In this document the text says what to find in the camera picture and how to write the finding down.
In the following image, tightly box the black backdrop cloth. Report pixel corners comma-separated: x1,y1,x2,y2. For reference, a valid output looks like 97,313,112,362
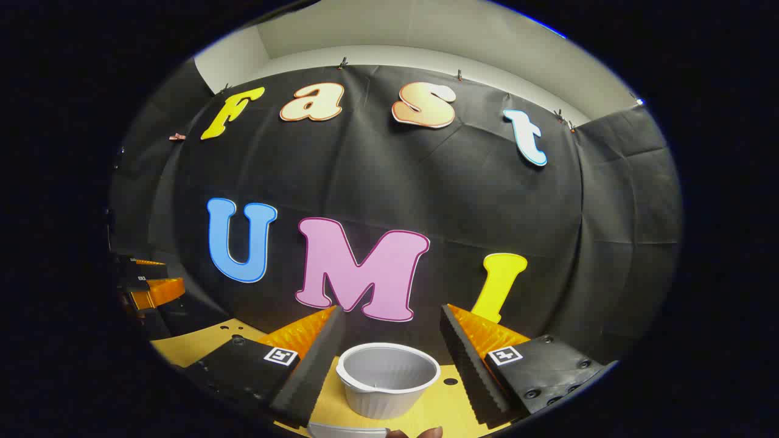
110,58,683,366

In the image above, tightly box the grey plastic dustpan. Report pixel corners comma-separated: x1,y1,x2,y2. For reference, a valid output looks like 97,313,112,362
306,421,391,438

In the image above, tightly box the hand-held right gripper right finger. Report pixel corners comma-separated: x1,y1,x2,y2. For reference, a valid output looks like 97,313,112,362
439,303,610,428

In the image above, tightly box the white ribbed garbage bin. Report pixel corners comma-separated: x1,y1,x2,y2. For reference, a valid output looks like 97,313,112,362
336,342,441,420

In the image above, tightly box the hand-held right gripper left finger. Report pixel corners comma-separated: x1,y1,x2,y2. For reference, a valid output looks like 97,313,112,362
183,306,348,428

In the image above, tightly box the wooden desktop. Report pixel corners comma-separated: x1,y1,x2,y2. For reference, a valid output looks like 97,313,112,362
150,316,518,438

